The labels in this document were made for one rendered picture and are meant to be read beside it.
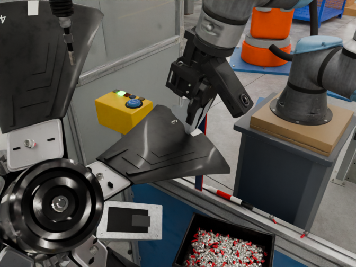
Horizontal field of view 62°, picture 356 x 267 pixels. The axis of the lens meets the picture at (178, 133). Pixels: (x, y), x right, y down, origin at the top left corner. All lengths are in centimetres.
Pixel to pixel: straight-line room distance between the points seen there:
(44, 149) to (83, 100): 95
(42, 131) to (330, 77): 69
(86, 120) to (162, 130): 86
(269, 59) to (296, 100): 326
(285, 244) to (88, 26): 71
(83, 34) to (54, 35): 5
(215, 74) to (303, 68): 44
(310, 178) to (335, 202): 136
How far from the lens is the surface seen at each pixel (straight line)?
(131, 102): 92
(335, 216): 222
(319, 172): 97
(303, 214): 109
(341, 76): 86
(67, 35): 40
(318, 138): 90
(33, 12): 59
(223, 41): 49
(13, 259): 45
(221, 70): 52
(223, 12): 47
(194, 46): 53
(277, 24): 414
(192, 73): 53
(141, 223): 64
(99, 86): 145
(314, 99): 96
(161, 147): 57
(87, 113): 144
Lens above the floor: 151
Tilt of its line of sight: 34 degrees down
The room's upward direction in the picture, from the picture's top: straight up
